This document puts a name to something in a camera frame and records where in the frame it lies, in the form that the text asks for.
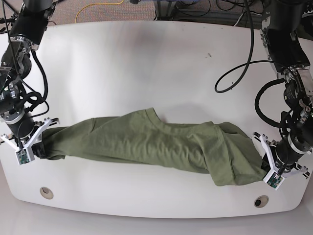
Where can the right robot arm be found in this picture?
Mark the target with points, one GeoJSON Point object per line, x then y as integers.
{"type": "Point", "coordinates": [17, 99]}

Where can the olive green T-shirt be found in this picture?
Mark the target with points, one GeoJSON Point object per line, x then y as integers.
{"type": "Point", "coordinates": [222, 150]}

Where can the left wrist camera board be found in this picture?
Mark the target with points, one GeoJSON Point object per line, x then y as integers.
{"type": "Point", "coordinates": [273, 179]}

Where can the black tripod stand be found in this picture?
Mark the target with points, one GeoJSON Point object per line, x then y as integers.
{"type": "Point", "coordinates": [10, 20]}

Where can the right table cable grommet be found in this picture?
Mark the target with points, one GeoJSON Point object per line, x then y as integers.
{"type": "Point", "coordinates": [261, 201]}

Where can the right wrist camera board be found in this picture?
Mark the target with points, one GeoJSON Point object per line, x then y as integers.
{"type": "Point", "coordinates": [24, 156]}

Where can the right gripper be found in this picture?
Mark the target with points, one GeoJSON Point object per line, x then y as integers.
{"type": "Point", "coordinates": [28, 133]}

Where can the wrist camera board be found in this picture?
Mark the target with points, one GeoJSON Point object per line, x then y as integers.
{"type": "Point", "coordinates": [24, 156]}
{"type": "Point", "coordinates": [273, 179]}

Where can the table cable grommet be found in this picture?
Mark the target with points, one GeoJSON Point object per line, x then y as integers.
{"type": "Point", "coordinates": [261, 201]}
{"type": "Point", "coordinates": [46, 193]}

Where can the left table cable grommet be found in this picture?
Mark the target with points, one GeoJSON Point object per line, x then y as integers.
{"type": "Point", "coordinates": [46, 193]}

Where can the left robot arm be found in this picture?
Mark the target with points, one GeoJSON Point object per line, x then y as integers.
{"type": "Point", "coordinates": [280, 19]}

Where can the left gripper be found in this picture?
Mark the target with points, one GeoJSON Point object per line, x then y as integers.
{"type": "Point", "coordinates": [284, 156]}

